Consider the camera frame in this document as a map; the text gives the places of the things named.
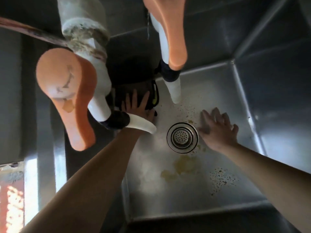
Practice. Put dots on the person's left hand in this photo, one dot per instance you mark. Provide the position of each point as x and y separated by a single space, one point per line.
138 109

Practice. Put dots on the person's right hand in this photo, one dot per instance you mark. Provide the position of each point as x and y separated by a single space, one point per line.
220 134

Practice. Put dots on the person's left thumb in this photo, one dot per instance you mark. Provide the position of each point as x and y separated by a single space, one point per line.
151 115

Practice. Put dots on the person's right thumb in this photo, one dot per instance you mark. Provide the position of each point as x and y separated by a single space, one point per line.
203 131

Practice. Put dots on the person's left middle finger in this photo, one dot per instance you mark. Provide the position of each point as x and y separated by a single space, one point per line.
134 97

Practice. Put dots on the person's left little finger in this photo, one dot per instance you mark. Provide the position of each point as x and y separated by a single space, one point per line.
123 105

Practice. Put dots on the person's right middle finger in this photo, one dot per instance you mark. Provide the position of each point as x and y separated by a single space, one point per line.
216 115

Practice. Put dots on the person's right little finger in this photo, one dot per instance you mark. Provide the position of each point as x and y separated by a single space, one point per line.
235 130

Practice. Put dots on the black container with yellow trim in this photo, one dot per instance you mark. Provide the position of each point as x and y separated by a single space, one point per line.
131 70

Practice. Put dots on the person's right forearm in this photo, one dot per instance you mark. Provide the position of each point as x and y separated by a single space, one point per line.
272 177

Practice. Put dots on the person's left forearm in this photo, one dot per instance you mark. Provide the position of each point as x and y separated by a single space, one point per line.
92 181

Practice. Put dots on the round metal drain strainer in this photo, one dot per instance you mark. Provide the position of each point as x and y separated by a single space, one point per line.
182 137

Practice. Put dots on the yellow food residue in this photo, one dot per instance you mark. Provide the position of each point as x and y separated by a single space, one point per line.
184 166

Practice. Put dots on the stainless steel sink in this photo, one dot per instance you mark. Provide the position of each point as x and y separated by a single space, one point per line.
267 94

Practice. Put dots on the grey corroded water pipe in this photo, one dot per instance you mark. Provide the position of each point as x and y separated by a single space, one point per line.
82 19

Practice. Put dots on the rusty brown pipe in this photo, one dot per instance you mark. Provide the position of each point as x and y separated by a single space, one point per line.
29 30

